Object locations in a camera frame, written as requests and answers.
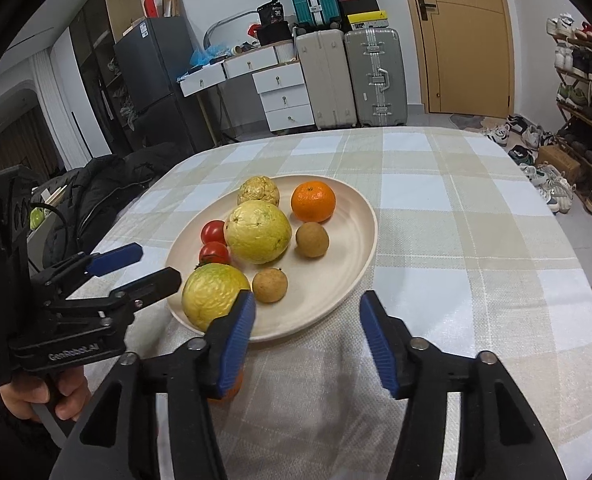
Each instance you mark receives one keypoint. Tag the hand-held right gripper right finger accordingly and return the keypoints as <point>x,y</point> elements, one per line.
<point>380,350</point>

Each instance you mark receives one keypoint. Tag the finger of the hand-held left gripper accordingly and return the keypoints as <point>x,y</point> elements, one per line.
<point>116,257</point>
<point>151,282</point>

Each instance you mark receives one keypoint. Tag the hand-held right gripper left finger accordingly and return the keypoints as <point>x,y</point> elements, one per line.
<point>236,345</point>

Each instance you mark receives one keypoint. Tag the orange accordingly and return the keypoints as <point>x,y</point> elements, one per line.
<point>233,390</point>
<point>313,202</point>

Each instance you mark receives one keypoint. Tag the yellow-green wrinkled guava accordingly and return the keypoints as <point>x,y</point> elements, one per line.
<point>211,295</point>

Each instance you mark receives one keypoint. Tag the brown longan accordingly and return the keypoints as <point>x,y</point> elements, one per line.
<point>270,285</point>
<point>312,240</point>

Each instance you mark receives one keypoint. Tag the red tomato with green stem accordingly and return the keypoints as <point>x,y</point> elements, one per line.
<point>215,254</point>

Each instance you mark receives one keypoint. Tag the small red tomato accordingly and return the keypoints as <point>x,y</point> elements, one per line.
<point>212,232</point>

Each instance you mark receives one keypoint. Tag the large smooth yellow guava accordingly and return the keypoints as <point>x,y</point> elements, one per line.
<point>258,232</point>

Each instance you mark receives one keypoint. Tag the cream oval plate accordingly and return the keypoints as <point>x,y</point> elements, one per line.
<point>346,240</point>

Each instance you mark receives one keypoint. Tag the person's left hand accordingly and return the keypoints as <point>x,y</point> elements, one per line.
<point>26,395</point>

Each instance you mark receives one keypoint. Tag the black jacket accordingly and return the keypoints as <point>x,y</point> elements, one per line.
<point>106,185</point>

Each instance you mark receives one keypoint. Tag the green round object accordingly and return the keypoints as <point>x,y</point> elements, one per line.
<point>36,218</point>

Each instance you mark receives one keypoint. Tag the pale yellow wrinkled guava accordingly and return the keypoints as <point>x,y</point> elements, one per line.
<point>258,191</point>

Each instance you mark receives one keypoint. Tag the dark grey fridge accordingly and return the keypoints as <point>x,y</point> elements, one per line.
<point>151,70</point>

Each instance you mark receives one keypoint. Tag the blue plastic bag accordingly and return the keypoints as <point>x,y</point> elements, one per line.
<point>208,55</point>

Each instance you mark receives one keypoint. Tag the white desk with drawers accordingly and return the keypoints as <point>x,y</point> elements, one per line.
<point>281,95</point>

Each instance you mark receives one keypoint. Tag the doormat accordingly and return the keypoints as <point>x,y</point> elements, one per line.
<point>468,121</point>

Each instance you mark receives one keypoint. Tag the scattered sneakers group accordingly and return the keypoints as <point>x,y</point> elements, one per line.
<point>530,155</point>

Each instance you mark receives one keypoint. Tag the stacked cardboard boxes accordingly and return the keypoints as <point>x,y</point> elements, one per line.
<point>131,5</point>

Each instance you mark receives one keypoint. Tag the brown cardboard box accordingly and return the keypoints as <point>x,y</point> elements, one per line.
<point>558,160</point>

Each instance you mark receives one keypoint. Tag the grey metal hoop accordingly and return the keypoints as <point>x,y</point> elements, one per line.
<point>226,20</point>

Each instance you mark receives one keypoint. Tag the beige suitcase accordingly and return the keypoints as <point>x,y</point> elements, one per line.
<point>326,80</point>

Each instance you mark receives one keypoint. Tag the silver suitcase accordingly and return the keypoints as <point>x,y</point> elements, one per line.
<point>375,80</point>

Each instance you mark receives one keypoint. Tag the black bag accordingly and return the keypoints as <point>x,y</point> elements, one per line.
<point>276,25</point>

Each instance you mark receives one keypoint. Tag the wooden shoe rack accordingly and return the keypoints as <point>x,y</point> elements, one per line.
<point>583,120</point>

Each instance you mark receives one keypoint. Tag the wooden door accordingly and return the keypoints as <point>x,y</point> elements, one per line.
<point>465,45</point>

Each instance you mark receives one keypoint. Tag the yellow and black shoe box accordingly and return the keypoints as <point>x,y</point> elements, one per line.
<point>368,19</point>

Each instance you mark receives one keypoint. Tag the rows of assorted shoes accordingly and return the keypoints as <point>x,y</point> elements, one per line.
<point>583,65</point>

